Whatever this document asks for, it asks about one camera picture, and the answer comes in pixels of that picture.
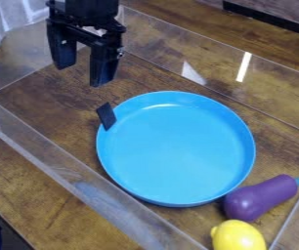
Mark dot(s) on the purple toy eggplant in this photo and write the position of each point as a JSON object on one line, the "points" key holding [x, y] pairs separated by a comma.
{"points": [[248, 202]]}

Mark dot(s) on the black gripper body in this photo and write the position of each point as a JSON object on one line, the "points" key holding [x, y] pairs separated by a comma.
{"points": [[84, 21]]}

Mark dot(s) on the white patterned curtain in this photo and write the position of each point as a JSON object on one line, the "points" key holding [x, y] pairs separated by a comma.
{"points": [[18, 13]]}

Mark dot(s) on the small black tab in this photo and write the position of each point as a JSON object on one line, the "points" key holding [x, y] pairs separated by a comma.
{"points": [[106, 116]]}

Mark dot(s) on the blue round plate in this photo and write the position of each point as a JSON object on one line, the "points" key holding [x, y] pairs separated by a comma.
{"points": [[179, 149]]}

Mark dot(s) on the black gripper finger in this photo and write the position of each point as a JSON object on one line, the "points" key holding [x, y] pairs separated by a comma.
{"points": [[62, 47], [102, 62]]}

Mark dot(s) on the yellow toy lemon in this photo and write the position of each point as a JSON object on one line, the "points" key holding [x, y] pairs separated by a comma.
{"points": [[236, 235]]}

